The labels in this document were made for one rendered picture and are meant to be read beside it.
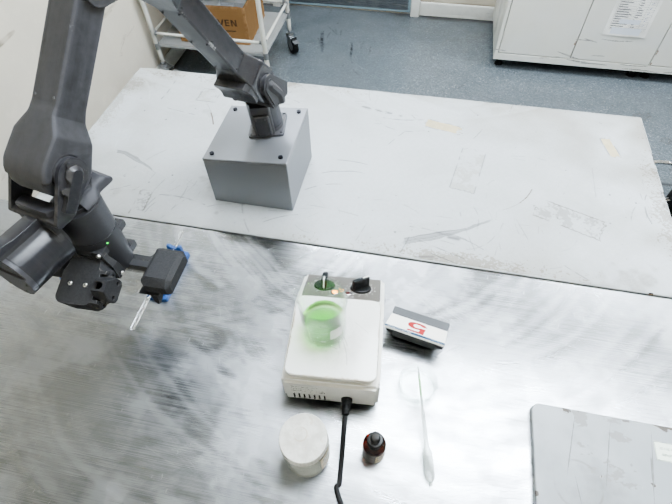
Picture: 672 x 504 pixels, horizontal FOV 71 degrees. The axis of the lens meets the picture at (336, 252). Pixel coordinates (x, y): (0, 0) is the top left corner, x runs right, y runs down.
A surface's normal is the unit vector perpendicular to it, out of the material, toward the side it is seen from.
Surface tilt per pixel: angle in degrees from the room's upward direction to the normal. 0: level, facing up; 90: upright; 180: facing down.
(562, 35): 90
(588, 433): 0
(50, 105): 33
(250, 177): 90
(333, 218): 0
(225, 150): 5
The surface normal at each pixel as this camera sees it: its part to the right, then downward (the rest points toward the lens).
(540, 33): -0.20, 0.78
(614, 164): -0.02, -0.61
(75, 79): 0.90, 0.28
